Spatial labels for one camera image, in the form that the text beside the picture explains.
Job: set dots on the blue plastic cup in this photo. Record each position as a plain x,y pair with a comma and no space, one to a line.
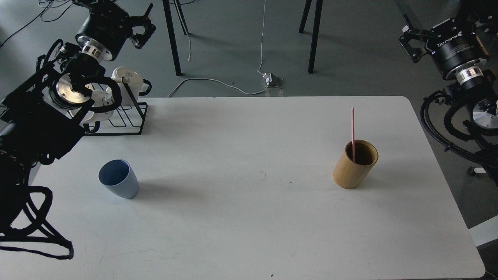
118,177

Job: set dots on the black wire cup rack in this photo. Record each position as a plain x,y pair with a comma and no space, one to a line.
126,120

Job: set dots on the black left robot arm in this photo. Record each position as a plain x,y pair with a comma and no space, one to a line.
44,116

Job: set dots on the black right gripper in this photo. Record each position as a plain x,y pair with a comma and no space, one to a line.
455,46

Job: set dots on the white mug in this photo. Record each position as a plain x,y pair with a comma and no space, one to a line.
100,98
131,84

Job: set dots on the black table legs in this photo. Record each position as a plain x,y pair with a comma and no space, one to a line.
315,29
171,32

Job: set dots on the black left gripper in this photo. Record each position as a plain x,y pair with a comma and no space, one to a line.
107,27

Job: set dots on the bamboo cylinder holder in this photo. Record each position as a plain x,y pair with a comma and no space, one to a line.
355,163

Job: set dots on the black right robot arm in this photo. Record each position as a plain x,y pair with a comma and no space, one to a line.
471,114

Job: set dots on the black right table legs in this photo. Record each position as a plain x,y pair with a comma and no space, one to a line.
315,29

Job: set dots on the white stand base foot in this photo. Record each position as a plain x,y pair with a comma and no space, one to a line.
473,171

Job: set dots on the white mug lower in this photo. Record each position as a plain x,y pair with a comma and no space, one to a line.
100,98

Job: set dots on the white mug upper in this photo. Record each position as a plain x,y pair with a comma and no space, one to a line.
131,84

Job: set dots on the black left table legs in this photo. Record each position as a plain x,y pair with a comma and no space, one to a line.
171,32

